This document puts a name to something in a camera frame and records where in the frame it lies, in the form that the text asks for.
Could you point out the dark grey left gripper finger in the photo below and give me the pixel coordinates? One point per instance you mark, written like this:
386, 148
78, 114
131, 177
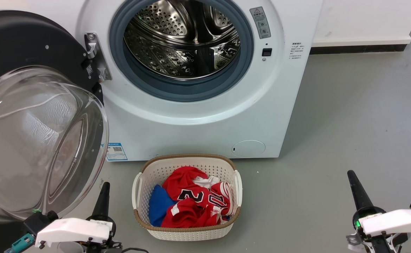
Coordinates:
102, 202

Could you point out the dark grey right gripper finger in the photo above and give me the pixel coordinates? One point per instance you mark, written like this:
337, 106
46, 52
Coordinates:
359, 193

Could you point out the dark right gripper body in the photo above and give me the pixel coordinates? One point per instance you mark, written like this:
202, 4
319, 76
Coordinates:
366, 211

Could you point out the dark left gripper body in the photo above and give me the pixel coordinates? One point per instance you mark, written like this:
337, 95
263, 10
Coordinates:
101, 217

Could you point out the black round glass washer door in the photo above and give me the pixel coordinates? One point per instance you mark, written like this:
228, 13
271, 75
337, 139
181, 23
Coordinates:
15, 38

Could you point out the white front-load washing machine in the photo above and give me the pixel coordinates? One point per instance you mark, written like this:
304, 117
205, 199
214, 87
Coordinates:
198, 130

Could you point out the silver metal door hinge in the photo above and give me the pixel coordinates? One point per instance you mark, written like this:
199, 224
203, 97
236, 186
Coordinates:
94, 52

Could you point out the black door latch slot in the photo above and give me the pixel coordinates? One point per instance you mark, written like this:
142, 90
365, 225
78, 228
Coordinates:
266, 52

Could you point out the blue energy label sticker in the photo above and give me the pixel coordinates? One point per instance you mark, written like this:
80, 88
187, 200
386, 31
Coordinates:
116, 151

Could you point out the blue cloth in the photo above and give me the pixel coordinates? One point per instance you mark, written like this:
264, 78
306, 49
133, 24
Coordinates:
159, 205

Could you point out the red basketball jersey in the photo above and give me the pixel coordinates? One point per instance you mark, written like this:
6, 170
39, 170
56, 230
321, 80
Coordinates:
187, 203

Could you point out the cream perforated laundry basket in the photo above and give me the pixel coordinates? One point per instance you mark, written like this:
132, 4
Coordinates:
187, 233

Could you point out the white garment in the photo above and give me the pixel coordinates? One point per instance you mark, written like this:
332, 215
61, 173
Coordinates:
205, 181

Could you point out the round white filter cover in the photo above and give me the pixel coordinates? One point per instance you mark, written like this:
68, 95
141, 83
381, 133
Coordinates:
248, 148

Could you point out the steel perforated washer drum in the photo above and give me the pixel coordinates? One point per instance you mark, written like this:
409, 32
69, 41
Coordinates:
177, 38

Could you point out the grey warning sticker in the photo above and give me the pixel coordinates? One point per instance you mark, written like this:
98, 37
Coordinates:
260, 22

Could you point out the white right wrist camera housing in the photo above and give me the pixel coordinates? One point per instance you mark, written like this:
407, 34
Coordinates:
395, 221

